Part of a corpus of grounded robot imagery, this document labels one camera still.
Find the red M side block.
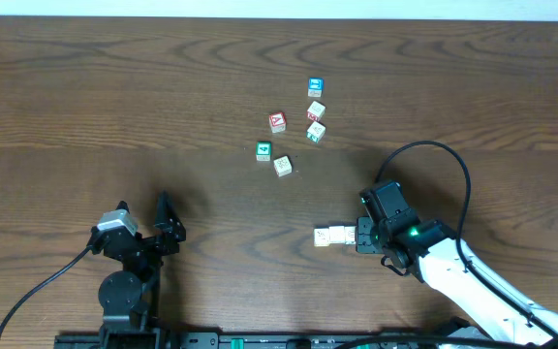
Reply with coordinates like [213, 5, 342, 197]
[306, 101, 326, 122]

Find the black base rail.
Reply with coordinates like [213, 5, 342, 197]
[53, 317, 491, 349]

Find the green 4 number block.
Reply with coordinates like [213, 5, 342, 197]
[256, 142, 272, 162]

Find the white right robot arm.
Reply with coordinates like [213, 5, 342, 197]
[356, 181, 558, 348]

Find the blue top wooden block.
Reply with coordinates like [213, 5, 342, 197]
[307, 78, 325, 98]

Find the teal side wooden block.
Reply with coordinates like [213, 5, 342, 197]
[306, 121, 326, 143]

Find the plain engraved wooden block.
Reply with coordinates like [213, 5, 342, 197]
[313, 228, 330, 247]

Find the red letter A block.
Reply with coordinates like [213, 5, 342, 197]
[268, 111, 287, 133]

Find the plain block blue side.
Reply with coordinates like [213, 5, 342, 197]
[273, 155, 293, 177]

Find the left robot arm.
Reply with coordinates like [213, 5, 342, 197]
[88, 192, 186, 333]

